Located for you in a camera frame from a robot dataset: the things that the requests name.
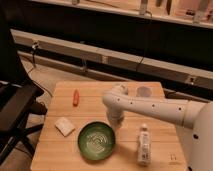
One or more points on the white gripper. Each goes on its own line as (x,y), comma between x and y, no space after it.
(115,117)

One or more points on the green ceramic bowl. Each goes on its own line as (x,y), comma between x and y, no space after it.
(96,141)

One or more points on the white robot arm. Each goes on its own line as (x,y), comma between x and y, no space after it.
(194,115)

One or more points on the white plastic bottle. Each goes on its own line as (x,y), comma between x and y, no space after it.
(144,153)

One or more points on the orange carrot toy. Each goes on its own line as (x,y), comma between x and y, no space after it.
(76,98)

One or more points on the white sponge block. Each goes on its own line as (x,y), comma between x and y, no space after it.
(64,126)

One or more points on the black office chair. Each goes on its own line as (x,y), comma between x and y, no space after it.
(18,95)

